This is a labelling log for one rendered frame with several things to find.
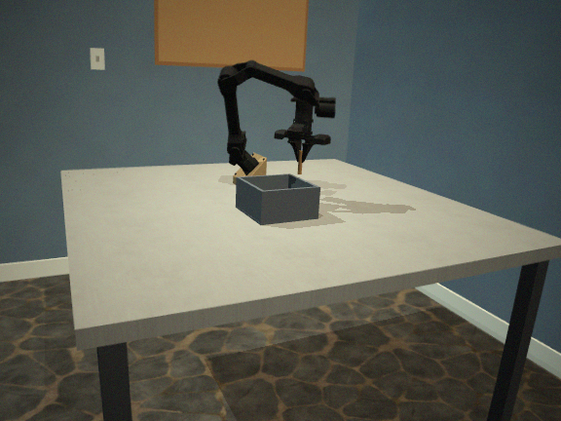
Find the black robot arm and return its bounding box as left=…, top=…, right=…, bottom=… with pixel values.
left=217, top=60, right=335, bottom=175

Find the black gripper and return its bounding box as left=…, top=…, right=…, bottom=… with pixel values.
left=274, top=116, right=331, bottom=163

